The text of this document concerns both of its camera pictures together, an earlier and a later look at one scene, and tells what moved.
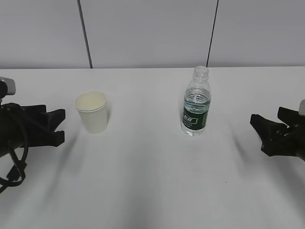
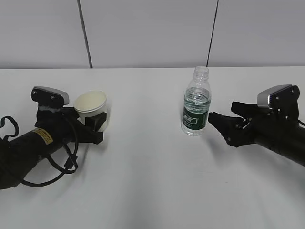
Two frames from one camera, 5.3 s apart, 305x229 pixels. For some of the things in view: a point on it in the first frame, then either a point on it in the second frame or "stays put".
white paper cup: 92,106 stays put
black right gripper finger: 271,133 -> 232,128
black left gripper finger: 55,118 -> 71,115
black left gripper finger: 55,139 -> 93,123
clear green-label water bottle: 197,102 stays put
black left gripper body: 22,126 -> 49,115
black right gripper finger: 290,117 -> 249,110
